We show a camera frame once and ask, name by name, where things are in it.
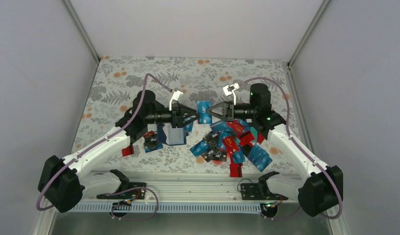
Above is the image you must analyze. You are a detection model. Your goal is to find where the blue card pile left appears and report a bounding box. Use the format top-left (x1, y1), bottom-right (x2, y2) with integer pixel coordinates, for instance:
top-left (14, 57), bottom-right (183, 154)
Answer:
top-left (190, 140), bottom-right (210, 158)

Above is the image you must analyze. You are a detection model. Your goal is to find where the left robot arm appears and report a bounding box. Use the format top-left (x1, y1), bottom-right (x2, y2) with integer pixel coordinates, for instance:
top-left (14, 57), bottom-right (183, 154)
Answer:
top-left (36, 90), bottom-right (199, 212)

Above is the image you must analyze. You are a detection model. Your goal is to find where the red card left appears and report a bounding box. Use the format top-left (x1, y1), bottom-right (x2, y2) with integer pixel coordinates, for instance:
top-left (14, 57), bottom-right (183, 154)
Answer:
top-left (122, 145), bottom-right (134, 157)

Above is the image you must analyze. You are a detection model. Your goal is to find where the aluminium rail frame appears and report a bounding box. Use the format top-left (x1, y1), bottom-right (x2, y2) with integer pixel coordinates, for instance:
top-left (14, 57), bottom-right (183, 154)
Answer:
top-left (46, 171), bottom-right (338, 203)

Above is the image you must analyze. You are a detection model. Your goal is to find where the red card pile bottom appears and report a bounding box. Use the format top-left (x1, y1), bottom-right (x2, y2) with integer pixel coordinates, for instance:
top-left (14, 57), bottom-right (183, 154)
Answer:
top-left (229, 163), bottom-right (243, 178)

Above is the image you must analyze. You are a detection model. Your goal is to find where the black visa card left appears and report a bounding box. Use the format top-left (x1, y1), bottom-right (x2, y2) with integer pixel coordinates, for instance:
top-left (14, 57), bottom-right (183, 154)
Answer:
top-left (143, 131), bottom-right (158, 145)

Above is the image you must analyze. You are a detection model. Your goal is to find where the red card pile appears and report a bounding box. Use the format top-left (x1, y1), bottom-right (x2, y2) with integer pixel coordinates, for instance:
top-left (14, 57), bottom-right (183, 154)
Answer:
top-left (237, 131), bottom-right (265, 147)
top-left (229, 163), bottom-right (243, 178)

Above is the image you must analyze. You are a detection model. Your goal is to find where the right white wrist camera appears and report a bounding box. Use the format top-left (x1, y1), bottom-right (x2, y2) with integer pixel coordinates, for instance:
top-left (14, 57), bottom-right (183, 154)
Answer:
top-left (223, 83), bottom-right (240, 105)

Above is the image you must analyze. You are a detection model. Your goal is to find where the blue slotted cable duct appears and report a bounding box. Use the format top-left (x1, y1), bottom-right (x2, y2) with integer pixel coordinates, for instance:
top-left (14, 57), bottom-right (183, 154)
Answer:
top-left (70, 201), bottom-right (261, 214)

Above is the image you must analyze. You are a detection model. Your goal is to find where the blue card pile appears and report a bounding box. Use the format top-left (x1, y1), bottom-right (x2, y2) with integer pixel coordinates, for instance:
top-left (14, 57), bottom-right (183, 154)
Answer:
top-left (247, 144), bottom-right (273, 172)
top-left (190, 140), bottom-right (210, 158)
top-left (232, 150), bottom-right (245, 164)

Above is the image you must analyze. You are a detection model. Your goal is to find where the floral patterned table mat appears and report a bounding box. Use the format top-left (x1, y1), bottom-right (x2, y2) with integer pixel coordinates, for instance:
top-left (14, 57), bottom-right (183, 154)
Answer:
top-left (73, 56), bottom-right (294, 174)

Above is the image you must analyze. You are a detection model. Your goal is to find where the red card pile right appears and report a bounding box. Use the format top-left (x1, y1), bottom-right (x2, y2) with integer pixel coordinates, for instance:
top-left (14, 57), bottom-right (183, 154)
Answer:
top-left (237, 131), bottom-right (265, 147)

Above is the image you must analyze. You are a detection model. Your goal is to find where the navy blue card holder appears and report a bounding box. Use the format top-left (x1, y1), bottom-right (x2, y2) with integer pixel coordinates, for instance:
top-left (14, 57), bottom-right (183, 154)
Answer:
top-left (157, 124), bottom-right (186, 146)

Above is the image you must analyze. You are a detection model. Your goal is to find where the blue card under black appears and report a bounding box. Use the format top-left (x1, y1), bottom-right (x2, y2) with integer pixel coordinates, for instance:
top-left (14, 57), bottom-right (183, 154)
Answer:
top-left (144, 143), bottom-right (163, 153)

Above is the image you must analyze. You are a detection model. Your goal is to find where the black visa card pile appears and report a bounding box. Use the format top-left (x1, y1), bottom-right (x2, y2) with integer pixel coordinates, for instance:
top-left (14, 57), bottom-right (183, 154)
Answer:
top-left (201, 148), bottom-right (227, 162)

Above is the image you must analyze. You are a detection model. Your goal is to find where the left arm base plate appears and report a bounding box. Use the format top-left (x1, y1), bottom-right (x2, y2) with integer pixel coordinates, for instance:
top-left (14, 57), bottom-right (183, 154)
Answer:
top-left (96, 182), bottom-right (147, 200)

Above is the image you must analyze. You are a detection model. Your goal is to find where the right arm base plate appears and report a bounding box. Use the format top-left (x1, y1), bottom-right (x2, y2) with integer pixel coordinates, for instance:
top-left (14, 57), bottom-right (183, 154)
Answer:
top-left (240, 183), bottom-right (289, 201)

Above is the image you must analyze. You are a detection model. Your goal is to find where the blue card pile centre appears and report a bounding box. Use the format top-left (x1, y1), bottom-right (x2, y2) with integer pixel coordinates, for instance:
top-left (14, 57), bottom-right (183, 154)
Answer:
top-left (232, 150), bottom-right (245, 164)

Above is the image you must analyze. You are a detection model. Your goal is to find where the blue card pile right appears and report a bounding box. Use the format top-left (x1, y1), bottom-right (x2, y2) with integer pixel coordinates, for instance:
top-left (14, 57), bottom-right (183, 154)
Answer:
top-left (247, 144), bottom-right (273, 172)

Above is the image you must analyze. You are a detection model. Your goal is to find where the red vip card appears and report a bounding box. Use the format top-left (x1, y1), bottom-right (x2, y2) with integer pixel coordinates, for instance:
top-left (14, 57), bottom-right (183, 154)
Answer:
top-left (226, 120), bottom-right (250, 136)
top-left (222, 136), bottom-right (241, 153)

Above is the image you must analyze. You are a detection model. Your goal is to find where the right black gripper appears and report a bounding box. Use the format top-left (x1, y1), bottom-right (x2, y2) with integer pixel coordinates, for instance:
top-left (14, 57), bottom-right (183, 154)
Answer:
top-left (205, 101), bottom-right (257, 122)

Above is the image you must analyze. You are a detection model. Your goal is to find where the lone blue credit card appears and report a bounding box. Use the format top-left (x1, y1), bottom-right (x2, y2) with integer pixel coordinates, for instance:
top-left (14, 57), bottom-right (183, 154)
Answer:
top-left (184, 122), bottom-right (194, 133)

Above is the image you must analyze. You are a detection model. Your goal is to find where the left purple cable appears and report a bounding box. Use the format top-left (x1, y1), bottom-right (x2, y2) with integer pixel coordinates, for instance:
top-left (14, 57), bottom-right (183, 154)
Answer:
top-left (36, 73), bottom-right (173, 222)

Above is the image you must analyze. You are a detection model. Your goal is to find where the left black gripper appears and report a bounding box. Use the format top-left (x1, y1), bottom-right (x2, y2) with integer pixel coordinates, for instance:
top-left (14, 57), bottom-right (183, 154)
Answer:
top-left (144, 102), bottom-right (199, 128)

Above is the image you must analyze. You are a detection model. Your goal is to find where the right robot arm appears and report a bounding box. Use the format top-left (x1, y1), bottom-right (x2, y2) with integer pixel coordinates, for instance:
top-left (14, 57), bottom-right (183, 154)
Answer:
top-left (205, 83), bottom-right (343, 219)

